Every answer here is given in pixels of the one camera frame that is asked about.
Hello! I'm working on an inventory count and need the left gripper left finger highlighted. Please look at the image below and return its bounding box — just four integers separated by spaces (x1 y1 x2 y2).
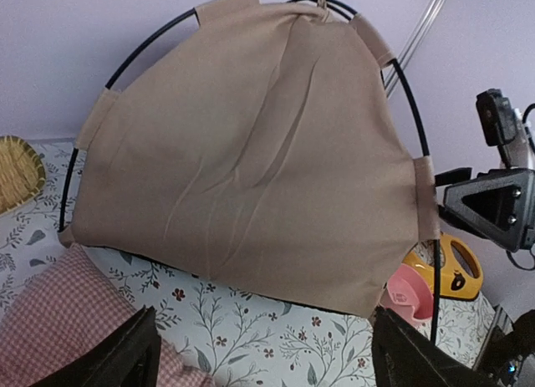
35 307 161 387

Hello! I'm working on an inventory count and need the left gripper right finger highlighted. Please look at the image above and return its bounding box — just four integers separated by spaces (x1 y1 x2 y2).
371 308 495 387

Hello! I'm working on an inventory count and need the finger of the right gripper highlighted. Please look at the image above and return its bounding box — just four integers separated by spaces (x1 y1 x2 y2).
435 167 534 252

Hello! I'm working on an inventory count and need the black tent pole one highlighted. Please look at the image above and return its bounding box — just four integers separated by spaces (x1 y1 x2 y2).
321 0 442 342

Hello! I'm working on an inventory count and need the beige fabric pet tent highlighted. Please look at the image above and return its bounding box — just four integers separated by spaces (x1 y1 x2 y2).
59 0 440 317

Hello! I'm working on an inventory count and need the pink pet bowl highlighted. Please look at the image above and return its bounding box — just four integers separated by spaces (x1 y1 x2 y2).
380 264 434 327

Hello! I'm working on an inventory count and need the pink checkered cushion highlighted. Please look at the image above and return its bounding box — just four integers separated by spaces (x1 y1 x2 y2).
1 245 213 386

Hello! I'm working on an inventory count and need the yellow double bowl stand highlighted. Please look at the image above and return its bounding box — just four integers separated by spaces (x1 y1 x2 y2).
403 233 483 301

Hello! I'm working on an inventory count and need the woven scratcher tray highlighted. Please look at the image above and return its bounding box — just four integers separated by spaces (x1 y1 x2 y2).
1 135 46 215

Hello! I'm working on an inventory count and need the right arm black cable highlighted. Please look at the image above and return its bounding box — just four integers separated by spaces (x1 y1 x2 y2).
505 244 535 273

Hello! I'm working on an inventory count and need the right aluminium frame post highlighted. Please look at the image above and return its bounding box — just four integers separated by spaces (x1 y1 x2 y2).
382 0 452 98

